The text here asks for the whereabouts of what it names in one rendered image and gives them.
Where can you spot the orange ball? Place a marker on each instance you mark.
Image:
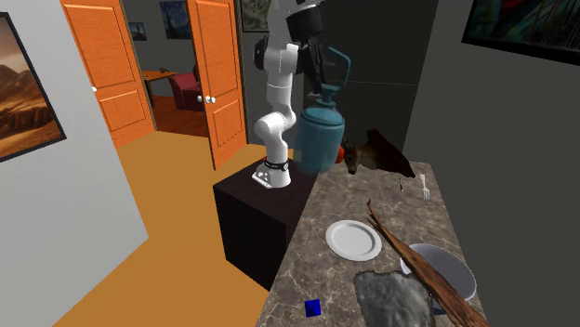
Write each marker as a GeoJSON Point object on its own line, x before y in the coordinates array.
{"type": "Point", "coordinates": [340, 155]}

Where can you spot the blue cube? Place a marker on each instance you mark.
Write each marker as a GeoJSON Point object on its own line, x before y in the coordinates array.
{"type": "Point", "coordinates": [312, 308]}

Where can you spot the greenish map wall picture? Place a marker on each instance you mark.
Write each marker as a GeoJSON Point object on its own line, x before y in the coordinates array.
{"type": "Point", "coordinates": [255, 14]}

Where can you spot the wooden table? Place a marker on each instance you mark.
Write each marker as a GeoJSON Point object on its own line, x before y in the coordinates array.
{"type": "Point", "coordinates": [156, 76]}

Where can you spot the dark red armchair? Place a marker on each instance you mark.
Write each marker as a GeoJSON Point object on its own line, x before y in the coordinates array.
{"type": "Point", "coordinates": [185, 90]}

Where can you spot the blue starry wall picture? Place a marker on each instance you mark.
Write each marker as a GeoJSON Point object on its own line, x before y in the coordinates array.
{"type": "Point", "coordinates": [175, 19]}

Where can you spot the dark colourful wall picture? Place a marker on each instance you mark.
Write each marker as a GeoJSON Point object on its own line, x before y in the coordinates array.
{"type": "Point", "coordinates": [525, 25]}

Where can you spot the brown wooden branch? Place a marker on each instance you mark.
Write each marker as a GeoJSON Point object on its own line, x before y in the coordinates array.
{"type": "Point", "coordinates": [419, 267]}

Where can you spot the small grey utensil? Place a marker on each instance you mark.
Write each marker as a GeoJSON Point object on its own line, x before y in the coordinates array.
{"type": "Point", "coordinates": [401, 184]}

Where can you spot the orange panel door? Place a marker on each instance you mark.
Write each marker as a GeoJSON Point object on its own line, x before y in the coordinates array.
{"type": "Point", "coordinates": [111, 68]}
{"type": "Point", "coordinates": [220, 68]}

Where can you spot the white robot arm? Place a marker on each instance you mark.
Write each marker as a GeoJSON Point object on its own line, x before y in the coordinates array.
{"type": "Point", "coordinates": [277, 90]}

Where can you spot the desert landscape wall picture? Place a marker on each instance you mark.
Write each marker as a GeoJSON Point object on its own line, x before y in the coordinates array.
{"type": "Point", "coordinates": [22, 99]}

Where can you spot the pale grey bowl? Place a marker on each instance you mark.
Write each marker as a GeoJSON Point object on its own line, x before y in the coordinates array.
{"type": "Point", "coordinates": [453, 269]}

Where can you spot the white plate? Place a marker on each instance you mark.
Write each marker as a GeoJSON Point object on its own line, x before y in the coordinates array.
{"type": "Point", "coordinates": [353, 240]}

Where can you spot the brown deer head figure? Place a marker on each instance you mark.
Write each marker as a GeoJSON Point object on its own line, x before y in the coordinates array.
{"type": "Point", "coordinates": [380, 156]}

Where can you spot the dark robot stand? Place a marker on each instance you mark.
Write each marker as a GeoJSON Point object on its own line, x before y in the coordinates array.
{"type": "Point", "coordinates": [253, 217]}

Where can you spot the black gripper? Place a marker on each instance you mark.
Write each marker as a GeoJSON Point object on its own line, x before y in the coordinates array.
{"type": "Point", "coordinates": [307, 22]}

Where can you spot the white fork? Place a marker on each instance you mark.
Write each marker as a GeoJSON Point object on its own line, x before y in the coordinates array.
{"type": "Point", "coordinates": [425, 188]}

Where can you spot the small blue wall picture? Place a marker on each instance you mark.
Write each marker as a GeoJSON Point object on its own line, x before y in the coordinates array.
{"type": "Point", "coordinates": [137, 31]}

